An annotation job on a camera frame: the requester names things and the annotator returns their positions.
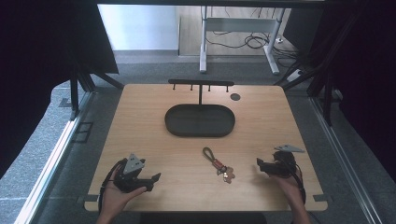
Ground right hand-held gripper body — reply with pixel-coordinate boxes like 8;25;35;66
264;144;306;179

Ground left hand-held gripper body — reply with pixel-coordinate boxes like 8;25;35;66
113;153;155;193

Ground person's left hand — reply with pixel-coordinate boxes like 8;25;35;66
99;168;148;218

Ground person's right hand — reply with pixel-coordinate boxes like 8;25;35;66
270;169;305;207

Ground black key stand with tray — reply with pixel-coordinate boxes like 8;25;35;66
163;78;236;138

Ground white power strip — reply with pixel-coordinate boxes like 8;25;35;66
285;69;304;83

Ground black metal stand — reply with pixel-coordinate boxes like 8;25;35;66
273;12;362;127
68;61;125;121

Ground dark curtain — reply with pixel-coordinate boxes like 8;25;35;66
0;0;120;179
282;0;396;183

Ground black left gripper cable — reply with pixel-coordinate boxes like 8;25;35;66
97;158;129;214

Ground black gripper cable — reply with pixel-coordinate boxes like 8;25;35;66
279;150;308;205
97;158;129;214

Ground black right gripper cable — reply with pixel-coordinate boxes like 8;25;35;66
279;150;308;205

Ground keychain with loop and charm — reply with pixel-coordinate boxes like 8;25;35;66
202;147;236;185

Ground aluminium rail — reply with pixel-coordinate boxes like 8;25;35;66
307;96;385;224
13;91;95;224

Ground black floor cables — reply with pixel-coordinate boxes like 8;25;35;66
205;7;300;69

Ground white metal desk frame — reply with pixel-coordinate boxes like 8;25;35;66
199;6;286;76

